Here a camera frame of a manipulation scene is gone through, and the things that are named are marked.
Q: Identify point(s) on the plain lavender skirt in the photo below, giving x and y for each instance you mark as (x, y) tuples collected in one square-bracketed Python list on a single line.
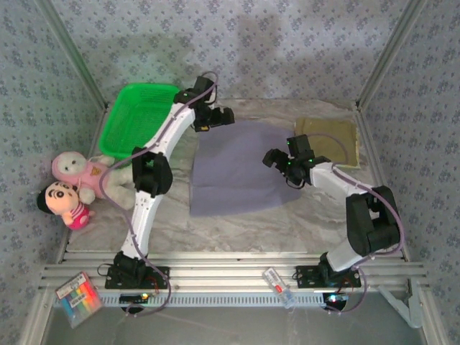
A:
[(233, 172)]

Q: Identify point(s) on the aluminium frame post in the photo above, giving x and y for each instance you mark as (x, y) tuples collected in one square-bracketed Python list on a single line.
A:
[(77, 54), (390, 54)]

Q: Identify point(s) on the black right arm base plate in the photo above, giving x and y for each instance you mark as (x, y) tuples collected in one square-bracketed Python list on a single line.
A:
[(305, 276)]

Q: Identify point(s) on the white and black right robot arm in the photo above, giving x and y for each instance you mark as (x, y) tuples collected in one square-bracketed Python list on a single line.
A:
[(334, 179)]

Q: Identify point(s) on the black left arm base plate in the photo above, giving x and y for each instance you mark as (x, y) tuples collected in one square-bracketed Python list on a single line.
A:
[(160, 275)]

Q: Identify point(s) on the olive khaki skirt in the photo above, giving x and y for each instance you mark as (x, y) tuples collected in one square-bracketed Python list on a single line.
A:
[(323, 125)]

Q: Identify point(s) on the aluminium extrusion base rails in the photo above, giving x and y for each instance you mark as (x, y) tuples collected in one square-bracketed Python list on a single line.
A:
[(223, 267)]

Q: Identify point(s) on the small clear box red label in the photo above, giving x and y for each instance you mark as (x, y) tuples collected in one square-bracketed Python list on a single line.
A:
[(278, 285)]

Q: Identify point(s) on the clear box of coloured markers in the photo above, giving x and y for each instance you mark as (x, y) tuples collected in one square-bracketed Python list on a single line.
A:
[(79, 298)]

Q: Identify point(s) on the green plastic basket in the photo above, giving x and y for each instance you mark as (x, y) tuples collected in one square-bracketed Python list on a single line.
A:
[(136, 115)]

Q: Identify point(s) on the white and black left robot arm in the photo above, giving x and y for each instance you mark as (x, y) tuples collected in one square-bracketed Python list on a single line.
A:
[(142, 223)]

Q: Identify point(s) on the pink hooded plush doll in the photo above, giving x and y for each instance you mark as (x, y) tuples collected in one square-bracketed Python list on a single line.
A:
[(68, 166)]

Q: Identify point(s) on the black-haired plush doll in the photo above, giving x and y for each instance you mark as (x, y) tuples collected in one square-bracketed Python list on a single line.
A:
[(59, 199)]

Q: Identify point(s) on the grey metal corner bracket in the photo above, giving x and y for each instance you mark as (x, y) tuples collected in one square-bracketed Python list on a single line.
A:
[(406, 309)]

